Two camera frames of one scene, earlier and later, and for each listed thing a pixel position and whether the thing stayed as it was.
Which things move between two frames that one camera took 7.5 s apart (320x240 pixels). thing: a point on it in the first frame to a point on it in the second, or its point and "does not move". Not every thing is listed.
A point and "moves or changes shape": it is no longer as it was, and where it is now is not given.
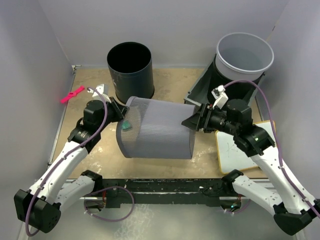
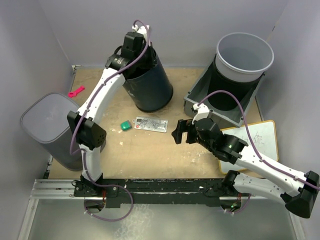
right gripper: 203,114 to 184,126
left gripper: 120,111 to 153,59
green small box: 125,125 does not move
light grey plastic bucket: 243,56 does not move
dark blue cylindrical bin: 131,67 moves or changes shape
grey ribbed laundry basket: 151,129 to 45,117
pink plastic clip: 72,94 does not move
